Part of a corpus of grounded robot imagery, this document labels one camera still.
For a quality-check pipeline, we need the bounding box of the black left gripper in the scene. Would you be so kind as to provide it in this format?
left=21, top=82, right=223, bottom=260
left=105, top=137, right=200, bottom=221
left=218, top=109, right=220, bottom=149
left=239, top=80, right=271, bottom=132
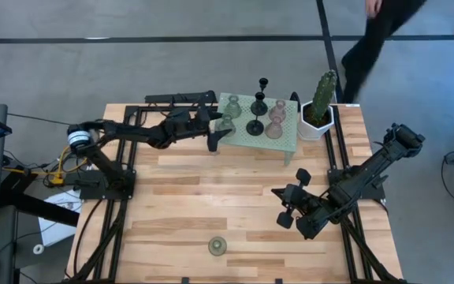
left=166, top=93, right=233, bottom=153

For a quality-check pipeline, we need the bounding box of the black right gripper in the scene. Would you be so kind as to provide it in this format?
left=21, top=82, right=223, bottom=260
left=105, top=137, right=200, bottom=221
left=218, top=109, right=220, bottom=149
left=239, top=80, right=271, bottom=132
left=271, top=168, right=333, bottom=241

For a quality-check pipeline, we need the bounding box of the pink ribbed glass candle holder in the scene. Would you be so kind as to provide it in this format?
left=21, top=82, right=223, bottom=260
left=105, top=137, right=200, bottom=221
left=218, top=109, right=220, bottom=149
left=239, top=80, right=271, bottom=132
left=264, top=116, right=285, bottom=140
left=268, top=99, right=288, bottom=121

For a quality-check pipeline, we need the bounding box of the black mounting bar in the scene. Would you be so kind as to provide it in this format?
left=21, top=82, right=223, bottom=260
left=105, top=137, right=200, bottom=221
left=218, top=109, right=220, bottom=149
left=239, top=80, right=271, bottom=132
left=143, top=90, right=218, bottom=105

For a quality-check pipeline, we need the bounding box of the mint green perforated metal shelf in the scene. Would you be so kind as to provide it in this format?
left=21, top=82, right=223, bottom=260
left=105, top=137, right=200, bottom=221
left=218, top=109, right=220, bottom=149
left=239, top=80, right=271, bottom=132
left=210, top=92, right=300, bottom=167

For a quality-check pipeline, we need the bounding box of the white hexagonal plant pot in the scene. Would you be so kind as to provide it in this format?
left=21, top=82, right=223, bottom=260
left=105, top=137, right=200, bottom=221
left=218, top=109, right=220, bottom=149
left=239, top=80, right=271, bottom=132
left=297, top=100, right=336, bottom=142

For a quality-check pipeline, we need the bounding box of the green cactus plant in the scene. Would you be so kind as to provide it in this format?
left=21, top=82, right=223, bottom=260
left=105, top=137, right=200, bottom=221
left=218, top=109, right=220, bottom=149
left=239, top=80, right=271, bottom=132
left=309, top=69, right=339, bottom=124

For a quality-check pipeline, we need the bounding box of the person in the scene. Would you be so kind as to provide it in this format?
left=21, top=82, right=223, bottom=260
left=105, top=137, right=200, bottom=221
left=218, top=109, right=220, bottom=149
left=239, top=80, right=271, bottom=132
left=340, top=0, right=454, bottom=105

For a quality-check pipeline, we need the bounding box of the white paper sheet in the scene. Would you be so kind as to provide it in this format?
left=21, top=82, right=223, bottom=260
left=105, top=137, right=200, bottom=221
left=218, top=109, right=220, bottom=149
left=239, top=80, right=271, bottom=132
left=37, top=189, right=83, bottom=248

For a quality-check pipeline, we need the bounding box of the black stand leg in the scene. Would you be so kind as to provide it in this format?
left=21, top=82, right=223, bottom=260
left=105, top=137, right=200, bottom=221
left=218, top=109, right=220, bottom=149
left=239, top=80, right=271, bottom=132
left=0, top=169, right=81, bottom=228

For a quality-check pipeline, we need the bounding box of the black aluminium table frame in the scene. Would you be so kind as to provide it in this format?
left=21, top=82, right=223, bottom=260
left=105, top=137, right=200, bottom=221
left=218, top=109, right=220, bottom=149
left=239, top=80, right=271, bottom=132
left=59, top=91, right=407, bottom=284

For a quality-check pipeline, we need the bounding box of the yellow cable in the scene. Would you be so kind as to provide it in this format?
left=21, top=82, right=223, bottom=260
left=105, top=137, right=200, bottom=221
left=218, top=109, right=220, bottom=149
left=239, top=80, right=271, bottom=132
left=2, top=144, right=91, bottom=187

